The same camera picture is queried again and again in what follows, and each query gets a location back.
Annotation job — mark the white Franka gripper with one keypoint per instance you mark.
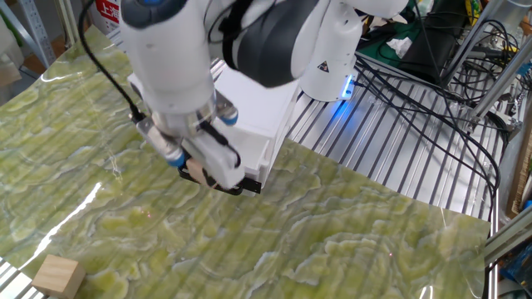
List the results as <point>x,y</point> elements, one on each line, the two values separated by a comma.
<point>220,162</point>

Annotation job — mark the small wooden block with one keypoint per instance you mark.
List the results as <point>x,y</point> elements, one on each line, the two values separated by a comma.
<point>196,171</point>

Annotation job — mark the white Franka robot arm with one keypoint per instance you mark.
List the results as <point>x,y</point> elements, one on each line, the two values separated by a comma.
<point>174,54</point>

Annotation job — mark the green marble pattern mat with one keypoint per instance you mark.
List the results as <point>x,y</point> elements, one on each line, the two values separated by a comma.
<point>291,232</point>

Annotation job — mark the large wooden cube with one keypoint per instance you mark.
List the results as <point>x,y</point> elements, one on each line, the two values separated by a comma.
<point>58,276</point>

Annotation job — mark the red and white sign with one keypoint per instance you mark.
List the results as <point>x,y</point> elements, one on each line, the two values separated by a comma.
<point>106,10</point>

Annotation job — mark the pale metal pole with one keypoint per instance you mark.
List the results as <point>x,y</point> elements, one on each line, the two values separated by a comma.
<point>68,21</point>

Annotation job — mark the green cloth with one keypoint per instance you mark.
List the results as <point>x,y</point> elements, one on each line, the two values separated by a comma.
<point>374,50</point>

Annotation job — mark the grey perforated shelf upright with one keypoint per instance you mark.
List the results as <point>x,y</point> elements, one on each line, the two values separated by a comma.
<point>35,29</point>

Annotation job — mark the white plastic bag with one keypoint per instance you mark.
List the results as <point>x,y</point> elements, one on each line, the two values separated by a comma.
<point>8,50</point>

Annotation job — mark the crumpled white tissue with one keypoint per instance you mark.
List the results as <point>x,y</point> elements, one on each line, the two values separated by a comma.
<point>399,46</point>

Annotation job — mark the black controller box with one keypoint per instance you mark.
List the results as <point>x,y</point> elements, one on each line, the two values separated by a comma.
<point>432,45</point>

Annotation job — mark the yellow packet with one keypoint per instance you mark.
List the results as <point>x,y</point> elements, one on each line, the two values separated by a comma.
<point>474,10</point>

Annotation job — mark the brown wicker panel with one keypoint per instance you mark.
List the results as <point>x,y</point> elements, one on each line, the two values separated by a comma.
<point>524,174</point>

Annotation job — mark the blue plastic item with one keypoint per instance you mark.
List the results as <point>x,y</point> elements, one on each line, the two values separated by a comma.
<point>517,266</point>

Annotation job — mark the silver camera with blue ends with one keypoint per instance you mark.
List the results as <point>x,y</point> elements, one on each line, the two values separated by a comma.
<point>160,141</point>

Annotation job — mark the slanted aluminium frame post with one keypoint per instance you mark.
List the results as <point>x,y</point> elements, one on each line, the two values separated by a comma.
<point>503,81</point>
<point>469,39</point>

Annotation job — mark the aluminium frame rail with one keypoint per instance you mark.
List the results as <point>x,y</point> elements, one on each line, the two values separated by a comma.
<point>507,236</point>

